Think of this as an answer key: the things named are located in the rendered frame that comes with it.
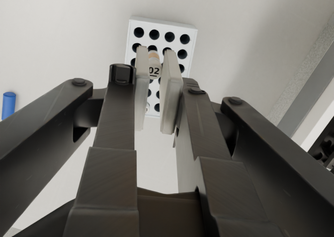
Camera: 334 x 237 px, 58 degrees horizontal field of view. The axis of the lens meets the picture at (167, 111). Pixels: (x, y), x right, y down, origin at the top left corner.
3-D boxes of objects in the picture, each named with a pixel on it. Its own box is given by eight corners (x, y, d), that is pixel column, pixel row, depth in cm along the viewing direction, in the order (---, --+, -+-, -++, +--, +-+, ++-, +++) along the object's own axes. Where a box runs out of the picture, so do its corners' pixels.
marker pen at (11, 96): (10, 172, 48) (6, 178, 46) (0, 170, 47) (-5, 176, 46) (18, 93, 43) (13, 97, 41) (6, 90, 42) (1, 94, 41)
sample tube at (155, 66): (159, 64, 25) (161, 81, 21) (144, 62, 25) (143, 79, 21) (161, 49, 25) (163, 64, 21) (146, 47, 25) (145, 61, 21)
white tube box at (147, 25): (178, 110, 45) (181, 120, 41) (122, 103, 44) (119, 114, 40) (194, 25, 40) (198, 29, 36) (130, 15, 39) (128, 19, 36)
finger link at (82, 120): (128, 134, 14) (60, 127, 13) (132, 94, 18) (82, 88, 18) (132, 104, 13) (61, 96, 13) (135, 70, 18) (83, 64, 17)
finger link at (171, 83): (168, 79, 14) (184, 81, 14) (165, 48, 21) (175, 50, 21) (159, 134, 16) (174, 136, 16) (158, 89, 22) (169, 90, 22)
